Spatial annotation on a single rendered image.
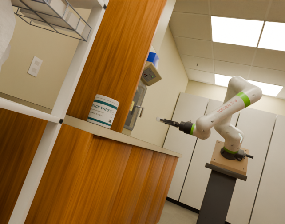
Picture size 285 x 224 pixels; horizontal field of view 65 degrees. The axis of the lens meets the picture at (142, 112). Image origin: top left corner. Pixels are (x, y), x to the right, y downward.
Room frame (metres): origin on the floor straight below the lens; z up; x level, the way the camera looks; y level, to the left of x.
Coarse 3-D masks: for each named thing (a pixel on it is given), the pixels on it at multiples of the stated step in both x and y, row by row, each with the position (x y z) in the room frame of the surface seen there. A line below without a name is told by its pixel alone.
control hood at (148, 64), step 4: (148, 64) 1.62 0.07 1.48; (152, 64) 1.63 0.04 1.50; (144, 68) 1.64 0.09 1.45; (152, 68) 1.68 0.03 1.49; (156, 72) 1.76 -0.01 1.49; (156, 76) 1.83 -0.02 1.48; (160, 76) 1.86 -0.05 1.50; (144, 80) 1.81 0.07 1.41; (152, 80) 1.86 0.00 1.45; (156, 80) 1.89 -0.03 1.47; (148, 84) 1.90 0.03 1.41
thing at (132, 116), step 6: (138, 84) 1.76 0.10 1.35; (138, 90) 1.79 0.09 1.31; (144, 90) 1.90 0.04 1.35; (138, 96) 1.82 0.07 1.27; (138, 102) 1.86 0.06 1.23; (132, 108) 1.80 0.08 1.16; (138, 108) 1.90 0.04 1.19; (132, 114) 1.83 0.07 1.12; (138, 114) 1.94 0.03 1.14; (126, 120) 1.76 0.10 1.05; (132, 120) 1.87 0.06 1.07; (126, 126) 1.80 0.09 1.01; (132, 126) 1.90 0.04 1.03
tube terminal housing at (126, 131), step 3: (150, 48) 1.78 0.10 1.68; (153, 48) 1.83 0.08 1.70; (150, 51) 1.80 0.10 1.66; (153, 51) 1.85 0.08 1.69; (144, 84) 1.89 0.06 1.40; (123, 129) 1.80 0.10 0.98; (126, 129) 1.84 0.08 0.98; (123, 132) 1.82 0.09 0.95; (126, 132) 1.86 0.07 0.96; (129, 132) 1.92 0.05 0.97; (129, 135) 1.93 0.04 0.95
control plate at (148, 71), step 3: (147, 69) 1.67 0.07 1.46; (150, 69) 1.68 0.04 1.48; (144, 72) 1.69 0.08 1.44; (147, 72) 1.71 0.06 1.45; (150, 72) 1.73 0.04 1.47; (153, 72) 1.74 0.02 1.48; (144, 75) 1.73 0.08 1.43; (150, 75) 1.77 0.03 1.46; (153, 75) 1.78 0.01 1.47; (144, 78) 1.77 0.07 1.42; (147, 78) 1.79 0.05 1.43; (150, 78) 1.81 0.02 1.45; (153, 78) 1.83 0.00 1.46; (147, 81) 1.84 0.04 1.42
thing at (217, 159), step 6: (216, 144) 2.04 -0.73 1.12; (222, 144) 2.04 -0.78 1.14; (216, 150) 1.99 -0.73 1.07; (246, 150) 1.99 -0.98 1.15; (216, 156) 1.93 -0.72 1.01; (222, 156) 1.93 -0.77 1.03; (210, 162) 1.90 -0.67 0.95; (216, 162) 1.88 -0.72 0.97; (222, 162) 1.88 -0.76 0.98; (228, 162) 1.88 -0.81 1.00; (234, 162) 1.88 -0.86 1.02; (240, 162) 1.88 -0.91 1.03; (246, 162) 1.88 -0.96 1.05; (228, 168) 1.85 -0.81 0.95; (234, 168) 1.83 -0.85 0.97; (240, 168) 1.83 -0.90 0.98; (246, 168) 1.83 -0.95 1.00
